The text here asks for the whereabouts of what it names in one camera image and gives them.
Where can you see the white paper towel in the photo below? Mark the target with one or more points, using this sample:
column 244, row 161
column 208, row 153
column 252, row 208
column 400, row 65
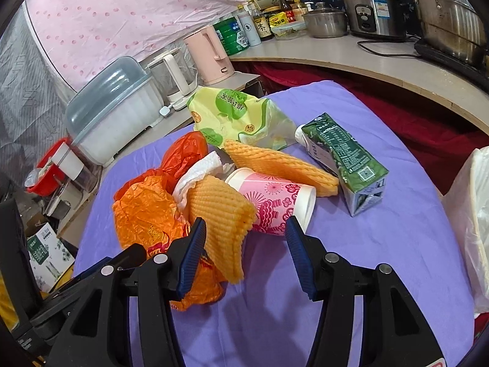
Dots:
column 198, row 168

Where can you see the green milk carton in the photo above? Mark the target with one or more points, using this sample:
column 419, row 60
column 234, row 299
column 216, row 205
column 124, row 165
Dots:
column 344, row 153

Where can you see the steel rice cooker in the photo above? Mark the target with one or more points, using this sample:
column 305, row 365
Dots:
column 374, row 15

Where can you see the clear container white lid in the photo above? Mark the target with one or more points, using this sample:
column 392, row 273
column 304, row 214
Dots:
column 68, row 160

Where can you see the amber bottle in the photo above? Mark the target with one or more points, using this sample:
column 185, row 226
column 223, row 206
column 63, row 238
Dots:
column 298, row 7

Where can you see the white plastic bag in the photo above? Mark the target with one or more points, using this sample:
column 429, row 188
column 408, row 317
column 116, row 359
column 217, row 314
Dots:
column 473, row 218

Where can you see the orange plastic bag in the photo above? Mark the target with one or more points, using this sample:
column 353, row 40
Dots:
column 145, row 214

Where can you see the green canister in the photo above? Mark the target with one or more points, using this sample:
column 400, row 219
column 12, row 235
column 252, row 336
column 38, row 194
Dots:
column 229, row 38

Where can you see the dark bottle white label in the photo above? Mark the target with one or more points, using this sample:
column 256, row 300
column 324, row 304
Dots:
column 261, row 26

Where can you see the white glass kettle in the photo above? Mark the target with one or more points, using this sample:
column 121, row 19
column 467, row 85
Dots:
column 172, row 72

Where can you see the pink dotted cloth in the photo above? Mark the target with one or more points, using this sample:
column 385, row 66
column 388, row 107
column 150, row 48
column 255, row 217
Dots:
column 114, row 15

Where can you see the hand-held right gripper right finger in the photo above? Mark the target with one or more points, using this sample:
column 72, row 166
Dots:
column 301, row 263

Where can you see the red cloth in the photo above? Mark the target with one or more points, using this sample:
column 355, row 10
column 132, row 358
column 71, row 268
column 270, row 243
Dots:
column 420, row 130

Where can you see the orange foam fruit net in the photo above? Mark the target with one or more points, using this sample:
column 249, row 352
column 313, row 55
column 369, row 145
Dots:
column 275, row 164
column 225, row 214

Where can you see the dark bottle red label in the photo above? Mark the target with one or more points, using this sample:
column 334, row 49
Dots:
column 287, row 7

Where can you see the grey patterned cloth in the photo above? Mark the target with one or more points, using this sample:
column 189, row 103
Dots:
column 30, row 95

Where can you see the clear container yellow packet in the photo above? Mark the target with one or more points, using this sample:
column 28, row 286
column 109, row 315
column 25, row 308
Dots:
column 280, row 21

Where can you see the purple cloth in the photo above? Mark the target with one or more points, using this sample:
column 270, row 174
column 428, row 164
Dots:
column 382, row 275

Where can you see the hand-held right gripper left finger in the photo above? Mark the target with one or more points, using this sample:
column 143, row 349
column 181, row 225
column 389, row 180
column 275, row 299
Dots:
column 193, row 260

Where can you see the red basin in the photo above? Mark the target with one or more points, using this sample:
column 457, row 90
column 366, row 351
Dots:
column 38, row 187

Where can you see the cardboard box green print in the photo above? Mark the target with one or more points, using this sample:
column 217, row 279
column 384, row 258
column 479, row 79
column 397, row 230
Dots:
column 46, row 252

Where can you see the steel pot glass lid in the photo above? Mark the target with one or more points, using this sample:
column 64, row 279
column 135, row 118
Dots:
column 324, row 23

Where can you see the large steel pot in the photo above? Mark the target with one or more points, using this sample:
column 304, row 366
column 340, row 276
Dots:
column 447, row 19

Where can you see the pink paper cup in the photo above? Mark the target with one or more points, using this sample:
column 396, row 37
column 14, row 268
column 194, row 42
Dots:
column 267, row 198

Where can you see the pink electric kettle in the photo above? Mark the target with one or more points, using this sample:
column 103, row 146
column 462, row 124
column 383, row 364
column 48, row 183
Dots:
column 208, row 57

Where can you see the black induction cooker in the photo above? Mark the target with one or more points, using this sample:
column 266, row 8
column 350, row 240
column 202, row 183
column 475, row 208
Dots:
column 431, row 51

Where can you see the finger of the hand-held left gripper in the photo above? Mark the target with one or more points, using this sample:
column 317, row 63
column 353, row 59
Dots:
column 61, row 302

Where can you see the wooden counter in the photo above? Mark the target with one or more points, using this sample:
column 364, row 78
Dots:
column 382, row 65

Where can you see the white plug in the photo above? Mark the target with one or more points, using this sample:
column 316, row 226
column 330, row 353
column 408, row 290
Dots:
column 165, row 111

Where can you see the white dish box grey lid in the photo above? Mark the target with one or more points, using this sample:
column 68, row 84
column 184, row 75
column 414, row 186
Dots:
column 114, row 122

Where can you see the yellow green plastic bag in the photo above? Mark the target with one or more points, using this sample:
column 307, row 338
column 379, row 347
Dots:
column 229, row 114

